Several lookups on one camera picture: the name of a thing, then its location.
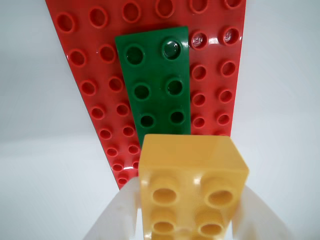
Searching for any yellow lego brick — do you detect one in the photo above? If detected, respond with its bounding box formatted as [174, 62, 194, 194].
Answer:
[137, 133, 250, 240]

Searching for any green lego brick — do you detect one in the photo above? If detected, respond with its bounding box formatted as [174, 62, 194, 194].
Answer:
[114, 25, 192, 151]

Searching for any red lego baseplate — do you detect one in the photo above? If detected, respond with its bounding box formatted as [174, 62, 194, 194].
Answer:
[44, 0, 247, 191]

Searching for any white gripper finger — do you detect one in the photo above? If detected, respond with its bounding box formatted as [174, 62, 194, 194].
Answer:
[81, 176, 145, 240]
[232, 184, 301, 240]

